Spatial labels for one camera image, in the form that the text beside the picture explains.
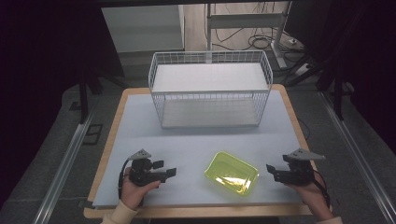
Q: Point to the person's right hand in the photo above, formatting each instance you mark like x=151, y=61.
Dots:
x=314, y=194

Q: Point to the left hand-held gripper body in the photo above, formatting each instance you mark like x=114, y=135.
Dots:
x=144, y=175

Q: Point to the black stand leg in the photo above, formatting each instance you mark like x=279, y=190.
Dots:
x=83, y=96
x=338, y=96

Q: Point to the yellow-green plastic tray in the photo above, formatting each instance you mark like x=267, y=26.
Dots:
x=232, y=174

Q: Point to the person's left hand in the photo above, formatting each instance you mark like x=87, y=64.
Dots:
x=134, y=193

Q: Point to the light blue table mat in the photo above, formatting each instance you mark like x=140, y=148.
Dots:
x=186, y=146

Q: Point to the aluminium floor rail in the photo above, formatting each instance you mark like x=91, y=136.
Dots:
x=62, y=168
x=358, y=155

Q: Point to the white metal stand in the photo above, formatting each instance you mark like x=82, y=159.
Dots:
x=246, y=20

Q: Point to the white power strip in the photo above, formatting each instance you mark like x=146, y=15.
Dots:
x=302, y=70

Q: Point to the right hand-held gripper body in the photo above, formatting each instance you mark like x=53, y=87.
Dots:
x=295, y=174

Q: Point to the white cabinet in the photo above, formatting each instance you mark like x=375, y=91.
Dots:
x=143, y=28

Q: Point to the dark curtain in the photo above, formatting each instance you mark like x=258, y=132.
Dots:
x=40, y=62
x=370, y=62

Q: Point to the wooden table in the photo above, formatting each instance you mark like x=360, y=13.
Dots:
x=107, y=149

